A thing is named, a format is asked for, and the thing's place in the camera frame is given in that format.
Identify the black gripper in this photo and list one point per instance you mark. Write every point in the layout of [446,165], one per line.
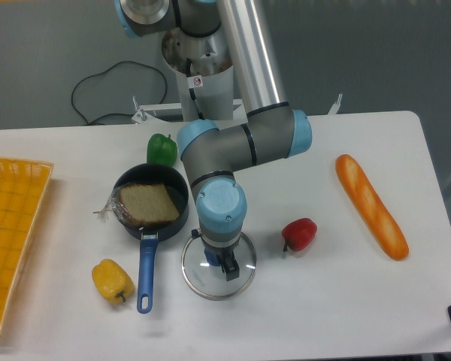
[215,251]

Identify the glass pot lid blue knob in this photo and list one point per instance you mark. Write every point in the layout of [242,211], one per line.
[208,280]

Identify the bread slice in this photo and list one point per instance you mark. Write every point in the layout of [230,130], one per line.
[141,205]

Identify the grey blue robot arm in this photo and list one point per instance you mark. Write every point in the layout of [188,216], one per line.
[213,150]

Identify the red bell pepper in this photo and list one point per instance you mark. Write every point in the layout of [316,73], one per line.
[298,234]

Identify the dark blue saucepan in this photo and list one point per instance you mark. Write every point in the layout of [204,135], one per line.
[150,238]

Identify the yellow bell pepper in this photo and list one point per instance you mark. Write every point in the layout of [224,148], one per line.
[112,282]

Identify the green bell pepper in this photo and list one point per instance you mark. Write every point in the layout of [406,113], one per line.
[161,149]

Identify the orange baguette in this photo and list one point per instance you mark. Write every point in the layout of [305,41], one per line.
[370,207]

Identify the yellow woven basket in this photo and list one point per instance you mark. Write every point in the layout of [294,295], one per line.
[23,184]

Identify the white metal base frame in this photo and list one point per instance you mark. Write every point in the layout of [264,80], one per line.
[172,112]

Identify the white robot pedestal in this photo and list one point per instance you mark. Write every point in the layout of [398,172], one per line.
[204,74]

